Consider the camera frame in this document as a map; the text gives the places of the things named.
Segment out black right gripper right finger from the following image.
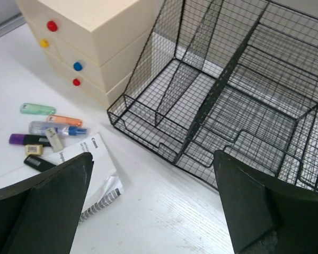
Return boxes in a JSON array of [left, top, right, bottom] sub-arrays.
[[214, 150, 318, 253]]

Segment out orange translucent highlighter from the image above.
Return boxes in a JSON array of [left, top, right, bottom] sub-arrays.
[[46, 114, 83, 127]]

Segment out white eraser with barcode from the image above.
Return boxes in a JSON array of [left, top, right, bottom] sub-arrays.
[[24, 144, 43, 156]]

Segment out blue correction pen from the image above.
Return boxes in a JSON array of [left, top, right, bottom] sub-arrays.
[[29, 121, 87, 136]]

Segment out yellow cap black highlighter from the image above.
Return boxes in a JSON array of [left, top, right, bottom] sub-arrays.
[[24, 155, 56, 173]]

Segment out cream drawer cabinet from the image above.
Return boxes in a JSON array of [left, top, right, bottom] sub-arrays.
[[17, 1, 161, 108]]

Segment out green translucent highlighter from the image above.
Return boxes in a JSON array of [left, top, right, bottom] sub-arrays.
[[20, 103, 56, 115]]

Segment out purple cap black highlighter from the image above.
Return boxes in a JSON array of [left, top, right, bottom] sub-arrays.
[[8, 134, 51, 147]]

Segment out black wire mesh organizer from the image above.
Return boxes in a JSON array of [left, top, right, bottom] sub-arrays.
[[108, 1, 318, 192]]

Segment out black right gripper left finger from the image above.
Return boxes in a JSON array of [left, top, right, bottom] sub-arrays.
[[0, 152, 93, 254]]

